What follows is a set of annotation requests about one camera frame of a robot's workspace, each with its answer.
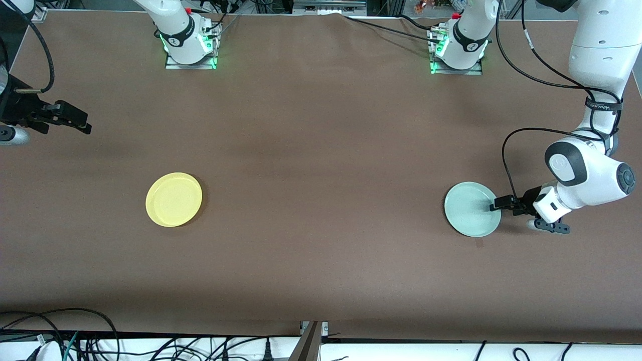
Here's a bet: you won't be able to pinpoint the black cable across table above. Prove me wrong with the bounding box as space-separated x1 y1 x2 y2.
341 14 444 43

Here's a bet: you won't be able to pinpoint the aluminium profile beam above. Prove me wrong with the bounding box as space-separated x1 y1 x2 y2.
288 321 329 361

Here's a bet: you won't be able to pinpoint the white lower shelf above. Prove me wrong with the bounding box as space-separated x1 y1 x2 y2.
0 333 642 361

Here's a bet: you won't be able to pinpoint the green cable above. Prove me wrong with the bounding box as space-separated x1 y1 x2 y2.
63 331 80 361

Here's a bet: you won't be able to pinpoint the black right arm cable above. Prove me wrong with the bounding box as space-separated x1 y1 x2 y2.
0 0 55 95

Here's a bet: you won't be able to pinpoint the pale green round plate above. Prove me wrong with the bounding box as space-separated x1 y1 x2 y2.
444 182 502 238

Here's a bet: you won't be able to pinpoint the long black looping cable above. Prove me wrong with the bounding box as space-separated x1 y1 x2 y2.
0 307 120 361

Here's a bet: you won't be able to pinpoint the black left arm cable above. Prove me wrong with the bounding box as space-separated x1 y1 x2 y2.
494 0 625 201

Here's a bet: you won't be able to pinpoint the yellow round plate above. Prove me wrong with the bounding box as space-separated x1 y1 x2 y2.
145 172 203 228

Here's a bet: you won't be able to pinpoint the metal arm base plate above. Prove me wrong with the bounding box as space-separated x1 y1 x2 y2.
165 23 218 70
429 28 484 76

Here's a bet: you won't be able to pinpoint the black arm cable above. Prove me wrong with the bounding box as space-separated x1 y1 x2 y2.
494 0 625 201
0 0 55 95

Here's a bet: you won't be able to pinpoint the colourful small toys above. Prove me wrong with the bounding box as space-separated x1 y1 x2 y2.
414 0 464 13

